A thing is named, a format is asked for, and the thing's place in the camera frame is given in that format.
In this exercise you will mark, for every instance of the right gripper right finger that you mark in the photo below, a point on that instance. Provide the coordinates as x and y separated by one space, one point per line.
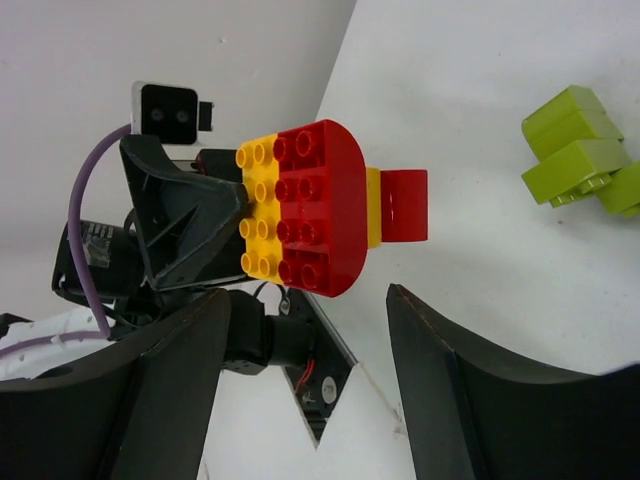
476 410

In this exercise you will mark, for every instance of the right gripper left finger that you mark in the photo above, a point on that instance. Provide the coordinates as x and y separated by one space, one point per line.
137 409

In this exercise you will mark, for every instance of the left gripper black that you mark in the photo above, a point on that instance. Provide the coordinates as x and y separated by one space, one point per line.
181 236

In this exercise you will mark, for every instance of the yellow and red lego stack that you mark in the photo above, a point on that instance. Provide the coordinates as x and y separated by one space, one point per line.
316 208

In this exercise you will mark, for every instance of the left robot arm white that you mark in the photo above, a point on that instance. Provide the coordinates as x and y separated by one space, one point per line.
72 281

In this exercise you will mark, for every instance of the large lime green lego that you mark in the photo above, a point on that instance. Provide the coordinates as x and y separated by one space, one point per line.
580 154

